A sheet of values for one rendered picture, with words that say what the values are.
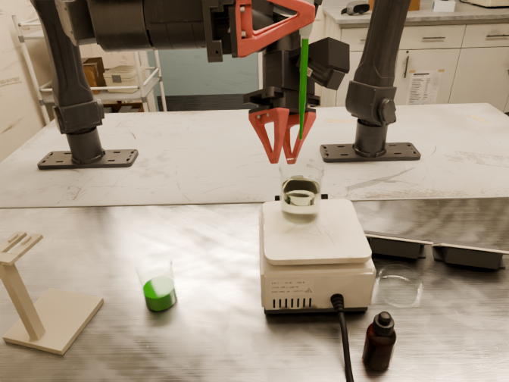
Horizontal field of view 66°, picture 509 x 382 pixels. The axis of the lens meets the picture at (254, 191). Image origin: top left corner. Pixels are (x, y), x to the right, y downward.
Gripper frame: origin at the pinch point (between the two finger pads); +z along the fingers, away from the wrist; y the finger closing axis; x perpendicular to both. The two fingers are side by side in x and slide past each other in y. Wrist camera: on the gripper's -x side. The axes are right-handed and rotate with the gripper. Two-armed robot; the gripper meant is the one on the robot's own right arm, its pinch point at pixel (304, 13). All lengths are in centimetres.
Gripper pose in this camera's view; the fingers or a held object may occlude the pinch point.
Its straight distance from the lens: 41.6
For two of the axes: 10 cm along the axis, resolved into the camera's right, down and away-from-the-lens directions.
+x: 0.4, 8.6, 5.1
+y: 0.0, -5.1, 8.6
